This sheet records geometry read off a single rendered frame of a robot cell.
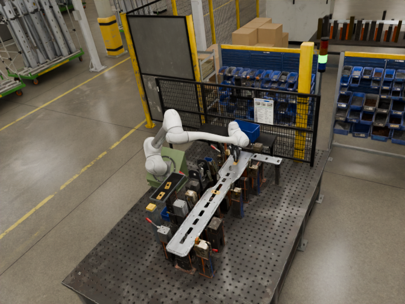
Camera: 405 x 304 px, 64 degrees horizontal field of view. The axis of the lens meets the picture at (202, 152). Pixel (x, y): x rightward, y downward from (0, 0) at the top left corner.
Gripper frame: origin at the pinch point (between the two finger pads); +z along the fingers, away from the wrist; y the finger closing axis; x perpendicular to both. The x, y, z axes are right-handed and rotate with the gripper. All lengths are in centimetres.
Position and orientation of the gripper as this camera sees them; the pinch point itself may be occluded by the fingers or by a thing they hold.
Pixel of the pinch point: (235, 158)
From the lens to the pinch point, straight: 321.2
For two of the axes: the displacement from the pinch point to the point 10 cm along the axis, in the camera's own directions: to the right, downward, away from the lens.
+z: 1.2, 8.1, 5.8
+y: 8.8, 1.9, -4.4
